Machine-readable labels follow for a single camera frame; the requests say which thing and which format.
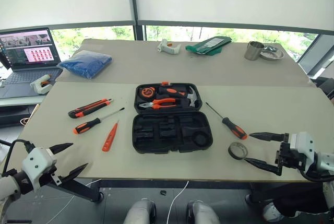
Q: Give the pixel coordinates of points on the black table frame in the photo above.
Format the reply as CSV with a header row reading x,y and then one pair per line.
x,y
78,190

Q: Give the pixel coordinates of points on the stainless steel dish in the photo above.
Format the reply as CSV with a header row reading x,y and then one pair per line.
x,y
272,55

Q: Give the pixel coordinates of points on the steel claw hammer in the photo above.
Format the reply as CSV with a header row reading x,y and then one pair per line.
x,y
172,92

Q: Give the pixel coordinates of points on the black box under desk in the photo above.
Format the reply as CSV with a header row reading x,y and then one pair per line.
x,y
15,115

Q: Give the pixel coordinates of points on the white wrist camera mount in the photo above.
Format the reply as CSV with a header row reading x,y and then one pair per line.
x,y
302,144
36,162

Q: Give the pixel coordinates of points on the white glue gun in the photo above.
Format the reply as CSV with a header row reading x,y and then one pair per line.
x,y
39,85
167,47

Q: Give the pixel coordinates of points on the orange voltage tester pen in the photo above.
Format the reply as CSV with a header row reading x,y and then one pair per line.
x,y
110,136

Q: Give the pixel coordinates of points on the green cloth bag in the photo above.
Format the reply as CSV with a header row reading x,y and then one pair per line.
x,y
206,46

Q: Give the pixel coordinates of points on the open laptop computer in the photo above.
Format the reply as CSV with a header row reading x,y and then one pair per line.
x,y
28,75

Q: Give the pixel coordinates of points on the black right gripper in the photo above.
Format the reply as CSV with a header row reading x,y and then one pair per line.
x,y
285,157

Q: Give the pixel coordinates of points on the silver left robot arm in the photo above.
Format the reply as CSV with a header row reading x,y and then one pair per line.
x,y
10,186

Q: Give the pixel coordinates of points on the small black floor object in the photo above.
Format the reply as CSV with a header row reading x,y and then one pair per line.
x,y
163,192

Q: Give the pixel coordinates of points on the orange black screwdriver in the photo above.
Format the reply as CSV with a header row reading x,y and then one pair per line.
x,y
235,129
87,125

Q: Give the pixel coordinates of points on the orange black utility knife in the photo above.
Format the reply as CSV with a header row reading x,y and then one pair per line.
x,y
88,108

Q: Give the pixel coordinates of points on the black tool case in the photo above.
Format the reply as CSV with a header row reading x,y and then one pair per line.
x,y
146,140

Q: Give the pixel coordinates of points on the black item beside table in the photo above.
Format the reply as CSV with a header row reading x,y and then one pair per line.
x,y
326,88

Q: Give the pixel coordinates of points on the orange black tape measure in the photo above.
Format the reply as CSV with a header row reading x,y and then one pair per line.
x,y
148,92

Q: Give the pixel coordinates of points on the black electrical tape roll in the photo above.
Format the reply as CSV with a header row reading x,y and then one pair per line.
x,y
231,153

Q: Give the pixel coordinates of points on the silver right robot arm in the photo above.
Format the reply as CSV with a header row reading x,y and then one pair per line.
x,y
324,161

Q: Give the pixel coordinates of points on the dark window frame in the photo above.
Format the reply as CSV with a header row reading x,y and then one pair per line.
x,y
135,12

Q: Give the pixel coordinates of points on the blue plastic bag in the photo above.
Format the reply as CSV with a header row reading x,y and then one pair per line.
x,y
86,63

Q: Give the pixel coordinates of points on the stainless steel cup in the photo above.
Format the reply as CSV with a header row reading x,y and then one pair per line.
x,y
251,53

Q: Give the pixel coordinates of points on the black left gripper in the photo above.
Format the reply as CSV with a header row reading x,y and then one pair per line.
x,y
50,175

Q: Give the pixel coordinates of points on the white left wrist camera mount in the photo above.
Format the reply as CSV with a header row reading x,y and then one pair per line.
x,y
36,162

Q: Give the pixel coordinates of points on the silver rounded robot leg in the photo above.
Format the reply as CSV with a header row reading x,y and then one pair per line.
x,y
141,212
202,213

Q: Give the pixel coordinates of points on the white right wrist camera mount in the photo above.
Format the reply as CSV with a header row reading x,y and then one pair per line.
x,y
302,144

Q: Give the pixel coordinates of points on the person in black trousers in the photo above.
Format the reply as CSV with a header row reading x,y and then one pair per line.
x,y
300,200

